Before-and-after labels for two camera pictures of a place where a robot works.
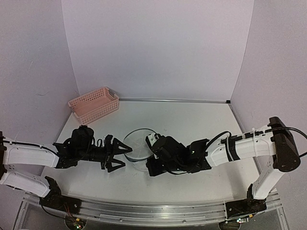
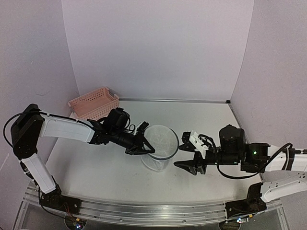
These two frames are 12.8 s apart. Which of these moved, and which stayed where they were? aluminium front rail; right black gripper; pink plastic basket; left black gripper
Moved: right black gripper; left black gripper
Stayed: pink plastic basket; aluminium front rail
